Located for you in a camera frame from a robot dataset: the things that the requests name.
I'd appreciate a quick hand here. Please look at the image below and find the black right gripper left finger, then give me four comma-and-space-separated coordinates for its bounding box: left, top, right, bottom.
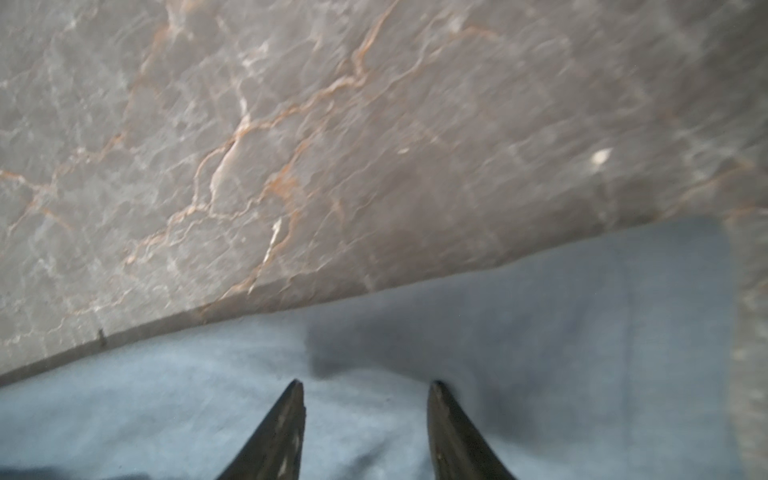
217, 379, 306, 480

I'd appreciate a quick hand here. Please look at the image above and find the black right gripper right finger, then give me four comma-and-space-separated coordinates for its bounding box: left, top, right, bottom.
427, 381, 516, 480

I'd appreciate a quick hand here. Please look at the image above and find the blue-grey t-shirt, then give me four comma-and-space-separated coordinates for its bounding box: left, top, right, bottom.
1, 216, 745, 479

